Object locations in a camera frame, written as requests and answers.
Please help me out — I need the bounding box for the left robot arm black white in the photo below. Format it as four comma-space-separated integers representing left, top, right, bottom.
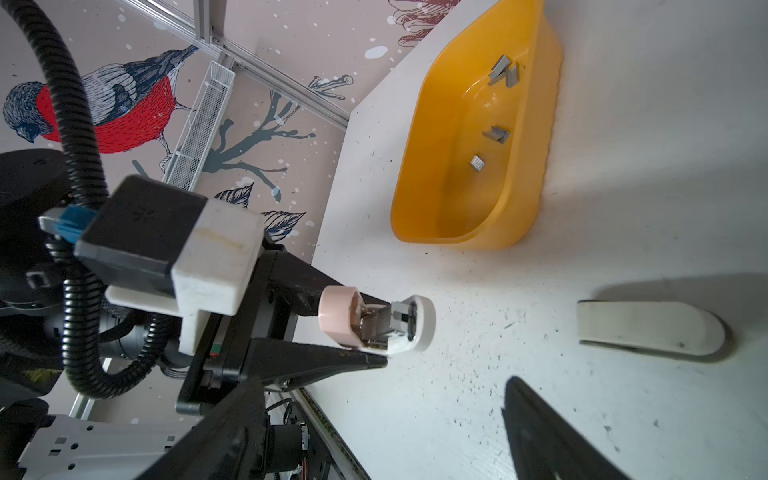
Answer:
1, 149, 387, 479

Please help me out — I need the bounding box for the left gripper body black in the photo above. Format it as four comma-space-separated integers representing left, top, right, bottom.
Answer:
175, 238, 298, 416

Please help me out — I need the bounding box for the white wire mesh shelf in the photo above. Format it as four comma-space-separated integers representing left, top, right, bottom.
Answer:
163, 61, 235, 191

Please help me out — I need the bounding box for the yellow plastic tray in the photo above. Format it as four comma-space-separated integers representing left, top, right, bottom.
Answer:
391, 1, 563, 250

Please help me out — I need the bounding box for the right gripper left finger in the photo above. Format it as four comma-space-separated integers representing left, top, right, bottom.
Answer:
139, 377, 267, 479

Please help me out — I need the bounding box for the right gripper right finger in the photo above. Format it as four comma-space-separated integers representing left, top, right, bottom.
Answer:
502, 376, 628, 480

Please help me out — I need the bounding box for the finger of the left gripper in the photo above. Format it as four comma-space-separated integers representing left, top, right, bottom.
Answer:
239, 338, 388, 392
263, 248, 388, 319

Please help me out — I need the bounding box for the grey staple strip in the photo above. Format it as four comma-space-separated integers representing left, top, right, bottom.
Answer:
482, 126, 510, 144
488, 55, 512, 86
505, 63, 520, 88
469, 155, 486, 172

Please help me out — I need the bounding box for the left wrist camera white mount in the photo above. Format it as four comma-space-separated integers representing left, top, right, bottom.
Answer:
38, 173, 266, 356

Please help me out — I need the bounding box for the black corrugated cable hose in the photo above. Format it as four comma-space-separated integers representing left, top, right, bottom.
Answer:
0, 0, 175, 400

